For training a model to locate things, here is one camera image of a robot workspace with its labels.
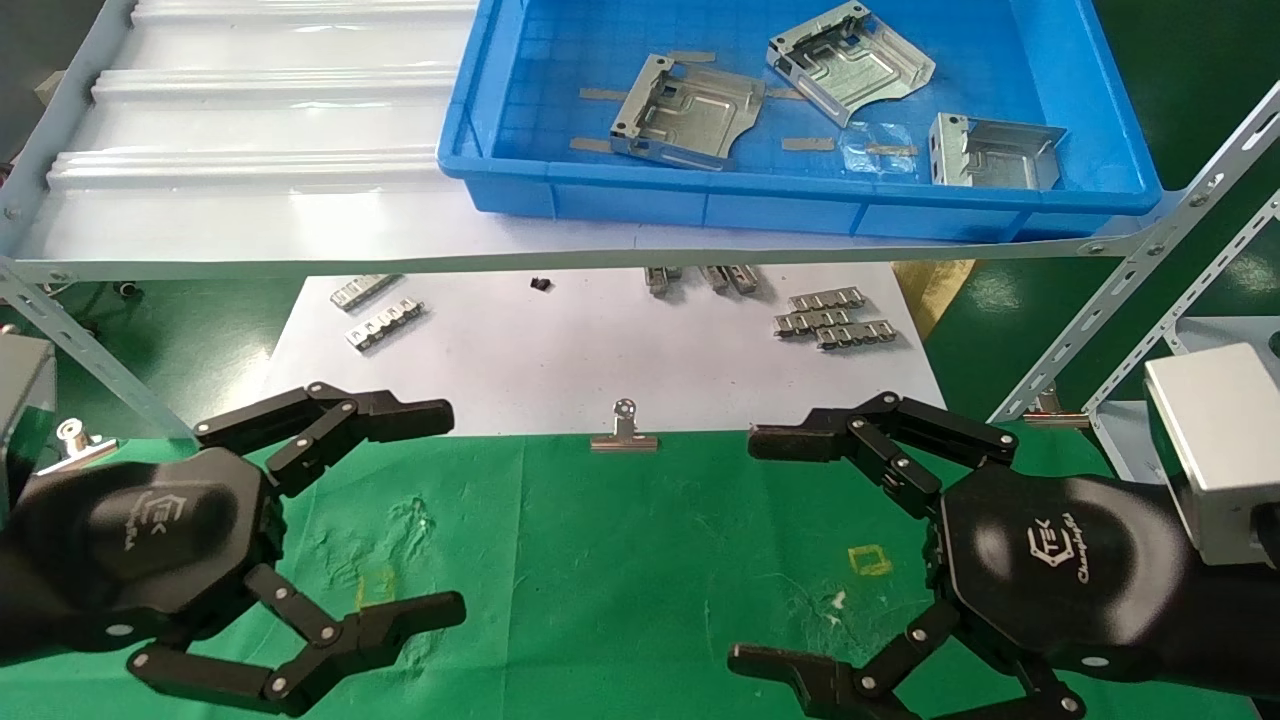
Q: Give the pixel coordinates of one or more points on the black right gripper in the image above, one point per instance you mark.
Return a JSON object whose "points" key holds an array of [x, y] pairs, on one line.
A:
{"points": [[1060, 570]]}

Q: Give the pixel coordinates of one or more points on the grey tape strip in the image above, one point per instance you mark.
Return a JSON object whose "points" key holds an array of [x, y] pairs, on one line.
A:
{"points": [[783, 94], [603, 94], [808, 144], [890, 149], [692, 56], [590, 145]]}

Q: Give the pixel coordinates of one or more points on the green cloth mat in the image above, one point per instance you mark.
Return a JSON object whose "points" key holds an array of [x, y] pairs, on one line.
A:
{"points": [[620, 560]]}

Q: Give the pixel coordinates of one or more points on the blue plastic bin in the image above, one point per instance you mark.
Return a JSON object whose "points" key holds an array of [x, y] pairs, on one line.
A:
{"points": [[530, 100]]}

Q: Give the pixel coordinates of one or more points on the clear plastic bag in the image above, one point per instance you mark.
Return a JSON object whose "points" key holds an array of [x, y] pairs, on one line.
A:
{"points": [[865, 158]]}

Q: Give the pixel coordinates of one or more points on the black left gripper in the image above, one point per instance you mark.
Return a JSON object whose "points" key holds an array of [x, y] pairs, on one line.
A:
{"points": [[150, 540]]}

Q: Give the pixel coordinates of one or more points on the large sheet metal bracket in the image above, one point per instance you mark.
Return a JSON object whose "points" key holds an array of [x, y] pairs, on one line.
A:
{"points": [[700, 115], [860, 75]]}

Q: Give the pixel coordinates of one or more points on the small notched metal rail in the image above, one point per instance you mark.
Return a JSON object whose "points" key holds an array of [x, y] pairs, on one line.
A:
{"points": [[716, 278], [826, 299], [365, 291], [855, 335], [744, 279], [385, 325], [812, 321], [660, 280]]}

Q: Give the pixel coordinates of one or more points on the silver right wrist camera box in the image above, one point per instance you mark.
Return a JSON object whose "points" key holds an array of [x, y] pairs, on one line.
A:
{"points": [[1220, 440]]}

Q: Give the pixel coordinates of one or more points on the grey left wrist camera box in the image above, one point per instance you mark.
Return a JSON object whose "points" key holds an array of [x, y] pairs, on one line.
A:
{"points": [[20, 390]]}

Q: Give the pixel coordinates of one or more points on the white paper sheet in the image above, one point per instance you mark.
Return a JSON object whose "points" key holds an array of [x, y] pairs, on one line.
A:
{"points": [[560, 350]]}

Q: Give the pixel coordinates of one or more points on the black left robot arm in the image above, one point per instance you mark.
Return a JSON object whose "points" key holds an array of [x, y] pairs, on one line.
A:
{"points": [[8, 620]]}

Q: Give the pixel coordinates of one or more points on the white tape scrap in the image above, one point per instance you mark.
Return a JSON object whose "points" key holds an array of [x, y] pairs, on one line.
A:
{"points": [[838, 600]]}

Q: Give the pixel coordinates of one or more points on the small sheet metal bracket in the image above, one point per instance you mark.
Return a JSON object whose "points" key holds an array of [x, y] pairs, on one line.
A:
{"points": [[1000, 160]]}

